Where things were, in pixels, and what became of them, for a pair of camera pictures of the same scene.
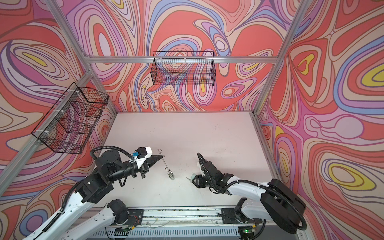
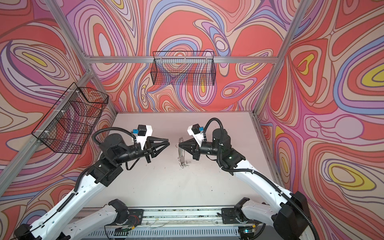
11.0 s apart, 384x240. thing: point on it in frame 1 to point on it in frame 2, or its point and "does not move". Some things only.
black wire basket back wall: (186, 68) does not move
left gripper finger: (146, 169) to (158, 150)
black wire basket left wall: (67, 126) does not move
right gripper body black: (203, 182) to (197, 154)
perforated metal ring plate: (162, 156) to (181, 152)
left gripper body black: (142, 172) to (146, 152)
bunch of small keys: (170, 173) to (183, 165)
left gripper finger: (153, 159) to (150, 139)
